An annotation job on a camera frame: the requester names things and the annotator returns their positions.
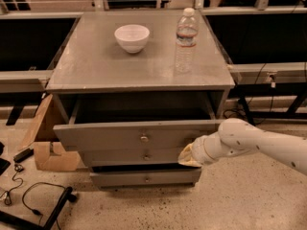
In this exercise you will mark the grey bottom drawer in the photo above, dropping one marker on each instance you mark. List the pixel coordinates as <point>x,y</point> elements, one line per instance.
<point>142,178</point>

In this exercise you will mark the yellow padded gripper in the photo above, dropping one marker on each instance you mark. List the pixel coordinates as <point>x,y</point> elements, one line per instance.
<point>200,151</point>

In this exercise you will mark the grey drawer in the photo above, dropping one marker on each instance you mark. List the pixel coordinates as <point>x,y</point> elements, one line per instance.
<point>142,178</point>
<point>133,135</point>
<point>121,157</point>

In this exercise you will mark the white ceramic bowl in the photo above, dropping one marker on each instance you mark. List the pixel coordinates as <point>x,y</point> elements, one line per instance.
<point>132,38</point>

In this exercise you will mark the black stand leg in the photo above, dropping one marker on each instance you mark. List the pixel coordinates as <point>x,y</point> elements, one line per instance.
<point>244,105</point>

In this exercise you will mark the small black device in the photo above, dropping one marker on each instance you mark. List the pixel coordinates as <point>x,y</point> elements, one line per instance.
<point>23,155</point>

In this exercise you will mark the cardboard box pieces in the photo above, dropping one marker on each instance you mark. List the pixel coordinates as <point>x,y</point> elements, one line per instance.
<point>49,153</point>

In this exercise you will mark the grey top drawer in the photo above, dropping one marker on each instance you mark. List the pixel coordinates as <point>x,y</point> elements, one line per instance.
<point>133,135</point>

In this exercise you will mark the clear plastic water bottle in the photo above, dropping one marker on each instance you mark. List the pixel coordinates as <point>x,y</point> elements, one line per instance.
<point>186,40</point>

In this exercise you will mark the grey middle drawer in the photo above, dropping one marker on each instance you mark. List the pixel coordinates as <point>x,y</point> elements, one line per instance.
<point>121,157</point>

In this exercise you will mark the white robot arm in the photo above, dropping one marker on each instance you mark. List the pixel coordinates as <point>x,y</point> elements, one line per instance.
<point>236,137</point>

